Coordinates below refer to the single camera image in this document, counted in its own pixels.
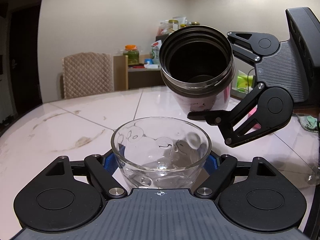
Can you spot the flat white box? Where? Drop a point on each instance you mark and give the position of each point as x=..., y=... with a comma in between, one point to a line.
x=152, y=66

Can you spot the pale green cloth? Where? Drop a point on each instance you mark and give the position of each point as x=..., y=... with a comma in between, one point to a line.
x=308, y=123

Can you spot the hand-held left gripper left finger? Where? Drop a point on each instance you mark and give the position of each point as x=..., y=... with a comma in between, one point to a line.
x=110, y=163

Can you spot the green jar with orange lid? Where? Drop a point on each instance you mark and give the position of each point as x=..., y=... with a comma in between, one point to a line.
x=130, y=56

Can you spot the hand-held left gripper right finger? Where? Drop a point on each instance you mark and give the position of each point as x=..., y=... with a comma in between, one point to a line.
x=210, y=164

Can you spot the small blue box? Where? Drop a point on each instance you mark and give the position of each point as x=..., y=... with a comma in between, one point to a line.
x=148, y=61

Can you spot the beige quilted chair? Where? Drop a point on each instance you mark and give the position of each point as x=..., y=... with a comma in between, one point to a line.
x=87, y=75

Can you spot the pink printed thermos bottle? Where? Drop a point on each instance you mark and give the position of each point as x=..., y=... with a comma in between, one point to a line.
x=197, y=62

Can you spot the green tissue pack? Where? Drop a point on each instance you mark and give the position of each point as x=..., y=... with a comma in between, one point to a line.
x=243, y=81

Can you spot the clear glass cup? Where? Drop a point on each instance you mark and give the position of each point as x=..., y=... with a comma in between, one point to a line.
x=160, y=155

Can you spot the green and white package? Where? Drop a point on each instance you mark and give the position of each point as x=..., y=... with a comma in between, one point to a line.
x=155, y=53

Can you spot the dark door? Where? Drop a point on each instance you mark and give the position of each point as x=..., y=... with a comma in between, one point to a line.
x=25, y=55

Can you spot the pink bottle cap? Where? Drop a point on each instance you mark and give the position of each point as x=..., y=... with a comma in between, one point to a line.
x=253, y=120

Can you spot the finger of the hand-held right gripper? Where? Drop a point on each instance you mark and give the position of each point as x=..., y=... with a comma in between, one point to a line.
x=250, y=55
x=225, y=116

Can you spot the wooden shelf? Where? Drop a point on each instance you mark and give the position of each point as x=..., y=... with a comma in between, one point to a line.
x=140, y=78

